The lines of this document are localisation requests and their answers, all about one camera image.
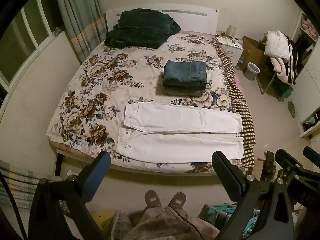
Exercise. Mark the yellow box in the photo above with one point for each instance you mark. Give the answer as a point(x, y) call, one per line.
point(102, 220)

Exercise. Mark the grey trash bin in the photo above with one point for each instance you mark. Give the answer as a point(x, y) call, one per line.
point(251, 71)

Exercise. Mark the pink garment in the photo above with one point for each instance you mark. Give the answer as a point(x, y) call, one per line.
point(279, 68)

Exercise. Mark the black white-striped jacket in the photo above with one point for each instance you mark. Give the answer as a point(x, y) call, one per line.
point(295, 60)

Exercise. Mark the person's legs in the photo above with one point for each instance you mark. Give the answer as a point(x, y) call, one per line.
point(160, 223)

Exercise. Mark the person's left shoe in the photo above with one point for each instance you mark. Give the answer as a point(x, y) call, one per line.
point(153, 198)

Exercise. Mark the folded grey-green pants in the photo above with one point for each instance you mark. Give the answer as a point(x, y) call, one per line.
point(183, 88)

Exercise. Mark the cream cylinder lamp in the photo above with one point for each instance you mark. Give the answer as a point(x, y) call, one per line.
point(231, 31)

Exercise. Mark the white nightstand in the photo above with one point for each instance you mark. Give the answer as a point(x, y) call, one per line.
point(233, 48)

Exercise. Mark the green striped curtain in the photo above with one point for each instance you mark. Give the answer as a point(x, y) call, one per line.
point(80, 17)

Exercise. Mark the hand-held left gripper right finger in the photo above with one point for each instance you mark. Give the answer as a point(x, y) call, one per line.
point(228, 177)

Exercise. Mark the person's shoe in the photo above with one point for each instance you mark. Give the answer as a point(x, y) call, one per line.
point(178, 200)
point(153, 198)

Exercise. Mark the folded blue jeans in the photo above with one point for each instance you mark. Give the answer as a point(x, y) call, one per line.
point(186, 70)

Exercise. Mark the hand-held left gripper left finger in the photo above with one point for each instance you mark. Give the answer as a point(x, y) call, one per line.
point(96, 177)

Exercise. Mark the white pants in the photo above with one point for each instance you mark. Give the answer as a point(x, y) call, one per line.
point(175, 145)

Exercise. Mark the metal frame chair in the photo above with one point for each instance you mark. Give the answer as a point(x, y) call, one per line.
point(268, 85)

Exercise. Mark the white wardrobe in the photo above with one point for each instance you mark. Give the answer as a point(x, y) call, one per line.
point(307, 92)

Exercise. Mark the striped folded cloth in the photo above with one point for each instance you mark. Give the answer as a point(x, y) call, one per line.
point(22, 185)

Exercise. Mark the window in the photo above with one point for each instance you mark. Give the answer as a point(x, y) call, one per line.
point(25, 32)

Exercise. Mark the brown checked blanket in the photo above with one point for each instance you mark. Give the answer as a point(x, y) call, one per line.
point(240, 105)

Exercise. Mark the person's right shoe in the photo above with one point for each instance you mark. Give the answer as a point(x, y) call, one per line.
point(178, 200)

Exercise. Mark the bed frame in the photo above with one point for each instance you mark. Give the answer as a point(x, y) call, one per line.
point(59, 162)

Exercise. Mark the cardboard box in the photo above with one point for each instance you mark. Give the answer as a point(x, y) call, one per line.
point(253, 51)

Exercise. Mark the dark green folded blanket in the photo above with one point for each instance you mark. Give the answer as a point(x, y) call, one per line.
point(140, 30)

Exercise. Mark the pink folded bedding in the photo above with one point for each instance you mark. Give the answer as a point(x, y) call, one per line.
point(308, 27)

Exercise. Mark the floral blanket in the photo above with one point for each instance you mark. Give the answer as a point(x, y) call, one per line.
point(100, 80)

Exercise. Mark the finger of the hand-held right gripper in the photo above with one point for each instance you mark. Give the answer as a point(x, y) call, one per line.
point(311, 155)
point(287, 161)

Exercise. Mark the white puffy jacket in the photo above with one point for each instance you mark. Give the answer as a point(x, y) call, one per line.
point(276, 43)

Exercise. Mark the grey slippers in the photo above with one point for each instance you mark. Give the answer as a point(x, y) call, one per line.
point(291, 108)

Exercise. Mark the white headboard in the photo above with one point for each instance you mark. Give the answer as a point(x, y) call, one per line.
point(195, 17)

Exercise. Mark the plastic water bottle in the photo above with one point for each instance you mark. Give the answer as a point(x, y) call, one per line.
point(240, 62)

